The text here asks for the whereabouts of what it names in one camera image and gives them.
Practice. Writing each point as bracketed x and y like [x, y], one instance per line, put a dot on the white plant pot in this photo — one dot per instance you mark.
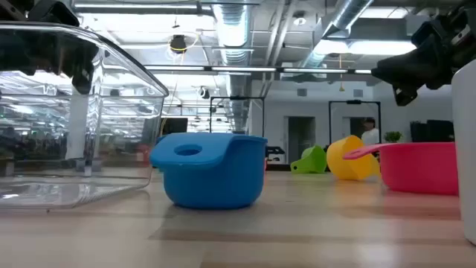
[466, 149]

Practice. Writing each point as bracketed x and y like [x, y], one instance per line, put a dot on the blue measuring cup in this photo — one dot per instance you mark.
[212, 178]

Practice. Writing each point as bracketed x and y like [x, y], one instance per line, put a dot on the black monitor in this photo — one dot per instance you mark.
[440, 131]
[175, 126]

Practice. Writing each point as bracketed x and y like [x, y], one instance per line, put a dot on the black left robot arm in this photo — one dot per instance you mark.
[52, 13]

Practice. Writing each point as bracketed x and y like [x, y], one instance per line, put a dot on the clear plastic basket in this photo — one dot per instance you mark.
[122, 123]

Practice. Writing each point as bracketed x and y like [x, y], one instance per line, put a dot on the person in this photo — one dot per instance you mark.
[370, 132]

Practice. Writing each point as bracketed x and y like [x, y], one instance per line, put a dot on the silver ventilation duct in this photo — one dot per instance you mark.
[346, 15]
[230, 30]

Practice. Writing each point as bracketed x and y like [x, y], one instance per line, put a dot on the long ceiling light bar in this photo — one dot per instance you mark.
[241, 69]

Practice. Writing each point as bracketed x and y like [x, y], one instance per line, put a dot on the small potted plant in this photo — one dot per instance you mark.
[393, 136]

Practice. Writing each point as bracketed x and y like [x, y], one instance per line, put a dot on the black background frame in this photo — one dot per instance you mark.
[330, 123]
[211, 115]

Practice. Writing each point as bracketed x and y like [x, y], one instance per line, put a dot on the green measuring cup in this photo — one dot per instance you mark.
[312, 162]

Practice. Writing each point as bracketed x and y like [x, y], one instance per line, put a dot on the black hanging overhead camera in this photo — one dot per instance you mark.
[178, 44]

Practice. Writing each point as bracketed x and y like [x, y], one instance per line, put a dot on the yellow measuring cup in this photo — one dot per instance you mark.
[342, 167]

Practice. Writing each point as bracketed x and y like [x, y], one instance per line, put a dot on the red measuring cup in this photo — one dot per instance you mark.
[420, 171]

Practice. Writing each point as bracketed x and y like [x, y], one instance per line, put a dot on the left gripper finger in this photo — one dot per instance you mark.
[74, 56]

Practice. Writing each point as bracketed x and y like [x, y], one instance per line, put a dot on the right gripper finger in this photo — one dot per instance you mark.
[405, 72]

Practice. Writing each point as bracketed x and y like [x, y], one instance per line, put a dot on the background robot station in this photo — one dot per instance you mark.
[275, 154]

